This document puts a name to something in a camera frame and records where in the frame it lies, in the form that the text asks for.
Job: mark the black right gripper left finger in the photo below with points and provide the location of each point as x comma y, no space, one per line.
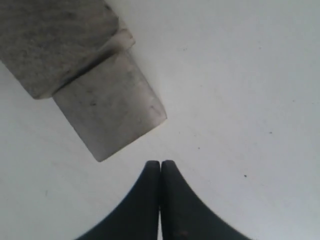
137,215

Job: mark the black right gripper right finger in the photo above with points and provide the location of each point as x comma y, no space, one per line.
183,214

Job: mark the second largest wooden cube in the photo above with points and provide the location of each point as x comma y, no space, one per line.
112,104

